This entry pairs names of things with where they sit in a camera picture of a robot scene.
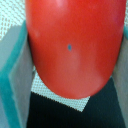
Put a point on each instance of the gripper grey teal right finger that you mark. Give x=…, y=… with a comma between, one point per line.
x=120, y=77

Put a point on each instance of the gripper grey teal left finger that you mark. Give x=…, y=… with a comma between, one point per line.
x=16, y=75

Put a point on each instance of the red toy tomato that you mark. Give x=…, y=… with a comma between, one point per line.
x=75, y=43

